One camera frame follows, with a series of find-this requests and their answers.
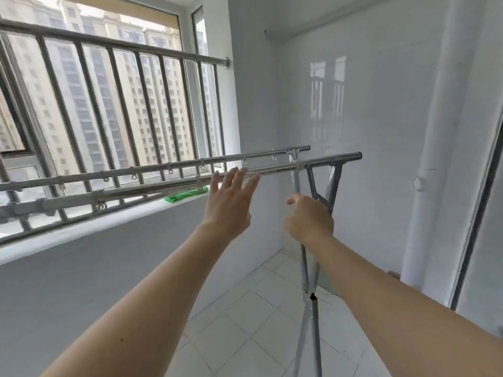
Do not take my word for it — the person's right hand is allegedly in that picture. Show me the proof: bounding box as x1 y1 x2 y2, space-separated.
284 194 335 246

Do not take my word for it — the person's left hand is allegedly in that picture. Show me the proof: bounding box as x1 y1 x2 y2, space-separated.
201 167 261 242

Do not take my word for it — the person's right forearm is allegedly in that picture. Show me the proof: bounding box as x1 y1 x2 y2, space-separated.
303 235 503 377

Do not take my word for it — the person's left forearm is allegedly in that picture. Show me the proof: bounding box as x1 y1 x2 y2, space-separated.
40 224 252 377

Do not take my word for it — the green cloth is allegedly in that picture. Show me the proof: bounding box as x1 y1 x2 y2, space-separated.
164 187 210 203

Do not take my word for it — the steel clothes drying rack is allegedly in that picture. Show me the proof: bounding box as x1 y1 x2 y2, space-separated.
0 144 363 377

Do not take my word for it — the white window sill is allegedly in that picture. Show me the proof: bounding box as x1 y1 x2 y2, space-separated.
0 194 221 267

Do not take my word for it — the white-framed window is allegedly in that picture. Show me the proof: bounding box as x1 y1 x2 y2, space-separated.
0 0 241 237

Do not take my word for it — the white drain pipe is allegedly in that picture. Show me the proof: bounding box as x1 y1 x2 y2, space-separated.
400 0 489 307

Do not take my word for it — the steel window guard railing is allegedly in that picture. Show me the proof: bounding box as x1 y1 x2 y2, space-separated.
0 19 231 246

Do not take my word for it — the dark door frame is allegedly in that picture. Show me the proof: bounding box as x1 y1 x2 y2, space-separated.
450 112 503 311

